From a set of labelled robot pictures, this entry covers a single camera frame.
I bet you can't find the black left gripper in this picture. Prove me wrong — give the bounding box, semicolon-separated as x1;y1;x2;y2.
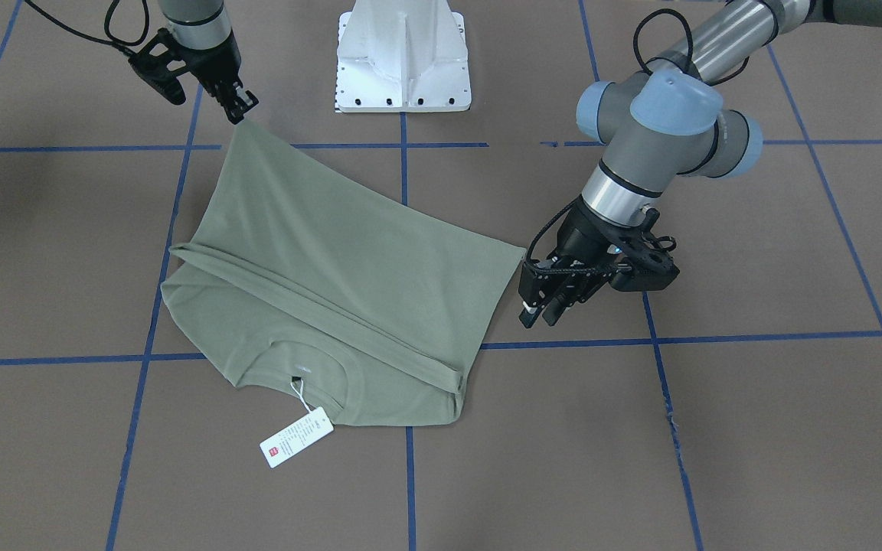
518;196;641;329

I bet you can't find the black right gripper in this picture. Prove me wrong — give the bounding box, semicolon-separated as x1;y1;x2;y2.
176;31;259;125

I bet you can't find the green long-sleeve shirt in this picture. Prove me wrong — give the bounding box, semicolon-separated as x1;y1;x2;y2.
161;121;524;426

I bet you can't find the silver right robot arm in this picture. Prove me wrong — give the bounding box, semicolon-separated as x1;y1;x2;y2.
157;1;259;125

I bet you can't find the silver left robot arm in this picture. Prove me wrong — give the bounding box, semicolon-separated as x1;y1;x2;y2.
518;1;882;328

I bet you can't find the white shirt price tag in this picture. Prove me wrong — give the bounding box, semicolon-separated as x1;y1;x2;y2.
259;407;334;468

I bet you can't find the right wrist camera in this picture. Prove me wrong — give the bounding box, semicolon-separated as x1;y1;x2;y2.
127;28;196;106

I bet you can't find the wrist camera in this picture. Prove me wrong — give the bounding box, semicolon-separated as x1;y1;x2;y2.
606;227;680;292
127;28;196;106

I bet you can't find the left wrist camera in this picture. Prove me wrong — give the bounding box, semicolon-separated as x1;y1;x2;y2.
606;227;680;292

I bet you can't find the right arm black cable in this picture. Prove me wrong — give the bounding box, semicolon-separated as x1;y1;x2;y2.
24;0;174;58

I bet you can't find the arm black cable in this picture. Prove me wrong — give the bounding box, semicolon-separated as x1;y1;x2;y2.
24;0;174;58
525;8;752;265

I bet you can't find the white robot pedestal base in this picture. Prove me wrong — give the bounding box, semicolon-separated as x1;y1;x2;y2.
334;1;472;114

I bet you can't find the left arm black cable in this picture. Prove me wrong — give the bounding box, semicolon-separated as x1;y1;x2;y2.
525;8;752;265

